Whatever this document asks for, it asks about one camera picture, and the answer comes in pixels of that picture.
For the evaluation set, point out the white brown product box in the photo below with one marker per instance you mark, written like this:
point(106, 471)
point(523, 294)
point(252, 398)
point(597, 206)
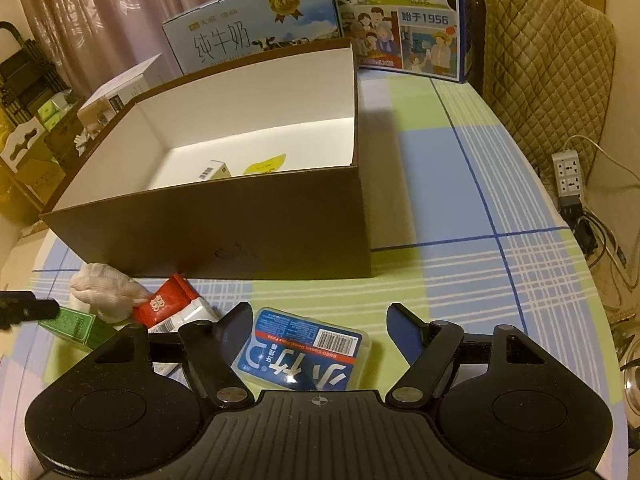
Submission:
point(109, 99)

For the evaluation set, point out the crumpled white tissue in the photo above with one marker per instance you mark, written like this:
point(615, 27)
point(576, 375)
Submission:
point(105, 292)

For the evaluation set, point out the pink curtain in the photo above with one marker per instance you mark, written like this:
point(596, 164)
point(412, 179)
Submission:
point(92, 41)

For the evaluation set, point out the brown cardboard boxes on floor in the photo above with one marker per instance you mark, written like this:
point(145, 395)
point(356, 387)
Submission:
point(37, 160)

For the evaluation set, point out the large brown cardboard box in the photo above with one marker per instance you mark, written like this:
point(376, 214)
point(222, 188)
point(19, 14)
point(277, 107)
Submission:
point(135, 201)

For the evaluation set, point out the checkered tablecloth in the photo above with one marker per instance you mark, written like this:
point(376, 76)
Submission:
point(461, 231)

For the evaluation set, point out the black folding cart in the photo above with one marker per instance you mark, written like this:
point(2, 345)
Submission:
point(28, 78)

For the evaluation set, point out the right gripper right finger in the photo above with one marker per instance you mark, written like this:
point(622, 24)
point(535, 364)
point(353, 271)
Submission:
point(429, 349)

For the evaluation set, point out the red white tube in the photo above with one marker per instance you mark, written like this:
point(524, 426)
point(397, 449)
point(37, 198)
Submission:
point(174, 304)

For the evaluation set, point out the green rectangular box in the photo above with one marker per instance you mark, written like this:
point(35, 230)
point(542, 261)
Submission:
point(83, 329)

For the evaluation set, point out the white power strip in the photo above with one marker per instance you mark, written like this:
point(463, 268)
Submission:
point(568, 173)

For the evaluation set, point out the dark blue milk carton box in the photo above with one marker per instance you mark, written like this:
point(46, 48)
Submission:
point(415, 37)

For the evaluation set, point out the yellow snack packet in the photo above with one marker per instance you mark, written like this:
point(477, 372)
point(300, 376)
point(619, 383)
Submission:
point(266, 166)

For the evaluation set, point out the light blue milk carton box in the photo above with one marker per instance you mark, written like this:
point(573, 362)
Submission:
point(222, 30)

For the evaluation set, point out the blue clear floss box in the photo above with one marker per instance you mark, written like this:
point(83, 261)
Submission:
point(287, 351)

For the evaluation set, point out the quilted beige chair cover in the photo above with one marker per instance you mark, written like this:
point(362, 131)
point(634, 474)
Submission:
point(548, 68)

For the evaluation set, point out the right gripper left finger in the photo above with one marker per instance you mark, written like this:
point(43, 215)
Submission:
point(211, 349)

